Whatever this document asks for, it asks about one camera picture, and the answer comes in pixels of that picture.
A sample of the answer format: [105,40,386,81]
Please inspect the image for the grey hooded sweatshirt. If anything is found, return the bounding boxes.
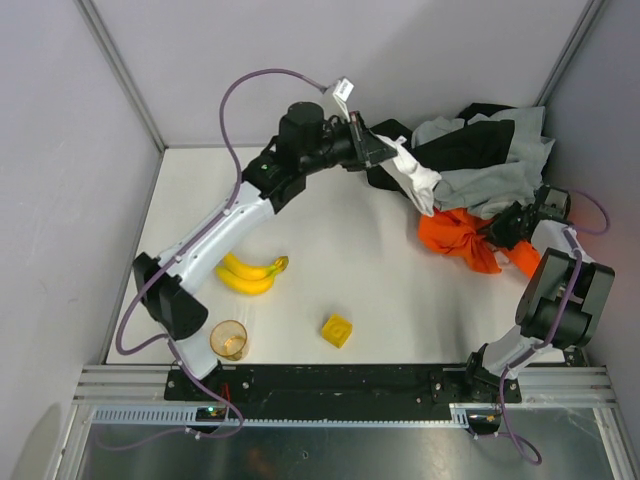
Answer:
[411,106,555,219]

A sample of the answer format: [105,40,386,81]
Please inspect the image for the orange cloth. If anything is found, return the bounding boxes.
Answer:
[417,208,541,279]

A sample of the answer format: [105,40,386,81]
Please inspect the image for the white cloth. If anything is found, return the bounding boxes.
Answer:
[378,135,442,217]

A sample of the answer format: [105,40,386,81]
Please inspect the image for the black cloth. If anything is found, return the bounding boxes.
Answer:
[366,103,515,198]

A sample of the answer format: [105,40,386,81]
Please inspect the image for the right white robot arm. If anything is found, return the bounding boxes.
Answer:
[464,195,615,401]

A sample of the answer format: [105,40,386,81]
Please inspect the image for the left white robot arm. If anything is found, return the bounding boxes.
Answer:
[133,102,398,380]

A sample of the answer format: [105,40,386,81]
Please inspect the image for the yellow banana bunch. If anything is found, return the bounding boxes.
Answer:
[215,253,289,296]

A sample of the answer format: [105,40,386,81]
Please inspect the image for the yellow toy block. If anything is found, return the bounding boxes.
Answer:
[321,314,353,349]

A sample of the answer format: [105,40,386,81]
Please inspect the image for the orange transparent cup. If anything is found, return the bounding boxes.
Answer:
[209,320,249,361]

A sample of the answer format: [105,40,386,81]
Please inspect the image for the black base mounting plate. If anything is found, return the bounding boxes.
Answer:
[164,364,522,422]

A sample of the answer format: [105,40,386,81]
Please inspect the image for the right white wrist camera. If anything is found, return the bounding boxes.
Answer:
[534,184,571,223]

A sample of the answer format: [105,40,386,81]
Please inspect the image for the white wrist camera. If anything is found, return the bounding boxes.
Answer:
[324,77,354,121]
[534,184,571,223]

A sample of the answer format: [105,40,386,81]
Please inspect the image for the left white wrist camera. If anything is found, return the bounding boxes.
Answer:
[324,77,354,121]

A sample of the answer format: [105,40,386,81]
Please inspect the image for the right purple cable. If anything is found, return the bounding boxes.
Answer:
[497,188,612,466]

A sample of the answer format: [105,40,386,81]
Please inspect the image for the aluminium frame rail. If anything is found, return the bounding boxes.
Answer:
[59,365,639,479]

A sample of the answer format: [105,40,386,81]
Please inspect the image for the right corner aluminium post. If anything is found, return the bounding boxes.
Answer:
[534,0,609,106]

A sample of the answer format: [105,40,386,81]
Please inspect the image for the corner aluminium post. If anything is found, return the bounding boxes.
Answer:
[73,0,167,154]
[534,0,609,106]

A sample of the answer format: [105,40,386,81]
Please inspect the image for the left corner aluminium post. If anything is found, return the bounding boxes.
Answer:
[73,0,167,154]

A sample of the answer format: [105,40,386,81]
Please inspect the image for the white cable duct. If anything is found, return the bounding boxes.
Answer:
[90,404,501,429]

